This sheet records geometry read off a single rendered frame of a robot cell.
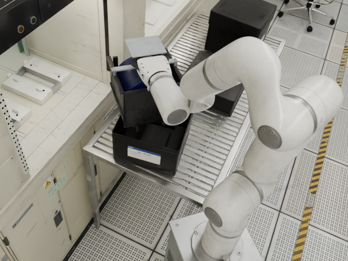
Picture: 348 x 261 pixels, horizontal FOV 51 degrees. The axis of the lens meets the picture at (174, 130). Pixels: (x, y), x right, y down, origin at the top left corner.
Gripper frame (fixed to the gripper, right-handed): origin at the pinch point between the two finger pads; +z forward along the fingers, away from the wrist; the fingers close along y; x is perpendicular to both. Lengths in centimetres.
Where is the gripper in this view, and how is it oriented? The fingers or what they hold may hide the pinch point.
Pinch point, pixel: (145, 51)
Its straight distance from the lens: 127.5
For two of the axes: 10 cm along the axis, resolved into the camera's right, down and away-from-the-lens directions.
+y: 9.4, -2.0, 2.9
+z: -3.4, -7.3, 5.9
